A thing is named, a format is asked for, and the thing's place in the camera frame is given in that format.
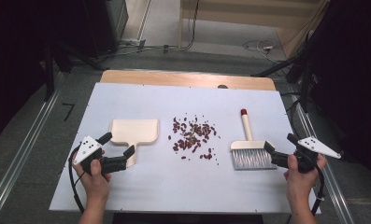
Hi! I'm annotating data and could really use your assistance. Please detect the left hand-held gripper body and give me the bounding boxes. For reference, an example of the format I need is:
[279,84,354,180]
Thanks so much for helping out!
[73,135,128,175]

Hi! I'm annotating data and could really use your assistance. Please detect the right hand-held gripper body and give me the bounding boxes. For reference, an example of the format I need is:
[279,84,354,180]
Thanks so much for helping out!
[270,136,342,174]

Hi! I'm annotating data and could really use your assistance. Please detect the cream brush with red tip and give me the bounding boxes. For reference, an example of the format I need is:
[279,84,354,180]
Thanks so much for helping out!
[230,108,278,171]

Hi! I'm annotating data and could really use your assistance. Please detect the cream plastic dustpan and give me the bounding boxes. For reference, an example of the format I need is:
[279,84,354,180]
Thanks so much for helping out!
[108,119,160,168]

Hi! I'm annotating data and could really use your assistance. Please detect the pile of red beans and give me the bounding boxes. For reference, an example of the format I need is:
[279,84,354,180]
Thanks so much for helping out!
[167,115,222,166]

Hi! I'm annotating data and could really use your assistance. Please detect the person's left hand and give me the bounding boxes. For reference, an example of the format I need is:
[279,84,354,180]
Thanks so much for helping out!
[72,152,112,197]

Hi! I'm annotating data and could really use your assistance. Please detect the person's right hand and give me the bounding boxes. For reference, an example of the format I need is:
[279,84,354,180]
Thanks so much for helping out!
[283,153,328,200]

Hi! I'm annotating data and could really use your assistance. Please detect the black stand with legs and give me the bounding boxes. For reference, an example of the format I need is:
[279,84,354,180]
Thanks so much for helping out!
[251,31,331,114]

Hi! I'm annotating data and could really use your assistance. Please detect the wooden table with white top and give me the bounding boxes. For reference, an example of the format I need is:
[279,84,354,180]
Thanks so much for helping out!
[48,69,321,216]

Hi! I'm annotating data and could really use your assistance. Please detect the dark cabinet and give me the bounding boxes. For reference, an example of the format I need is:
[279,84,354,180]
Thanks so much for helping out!
[79,0,129,59]

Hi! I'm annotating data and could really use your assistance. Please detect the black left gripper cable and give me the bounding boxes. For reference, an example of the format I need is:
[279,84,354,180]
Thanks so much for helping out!
[67,145,86,215]

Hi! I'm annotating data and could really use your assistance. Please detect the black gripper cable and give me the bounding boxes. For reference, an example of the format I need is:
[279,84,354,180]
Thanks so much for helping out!
[310,167,326,217]
[67,145,86,215]

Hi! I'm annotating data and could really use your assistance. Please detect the aluminium floor rail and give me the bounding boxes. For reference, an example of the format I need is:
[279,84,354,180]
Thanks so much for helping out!
[285,92,356,224]
[0,72,66,224]

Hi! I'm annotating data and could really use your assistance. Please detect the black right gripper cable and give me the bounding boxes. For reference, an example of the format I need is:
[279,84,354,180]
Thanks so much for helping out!
[310,167,326,217]

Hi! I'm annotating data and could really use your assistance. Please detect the white floor cable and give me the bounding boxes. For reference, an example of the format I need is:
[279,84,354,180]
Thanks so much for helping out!
[242,39,288,64]

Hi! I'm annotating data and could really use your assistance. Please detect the grey floor cables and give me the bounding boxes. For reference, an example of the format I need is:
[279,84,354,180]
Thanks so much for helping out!
[116,38,194,54]

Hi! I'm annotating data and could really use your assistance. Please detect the black hanging cable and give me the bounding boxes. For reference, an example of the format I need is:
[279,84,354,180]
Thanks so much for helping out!
[186,0,201,50]

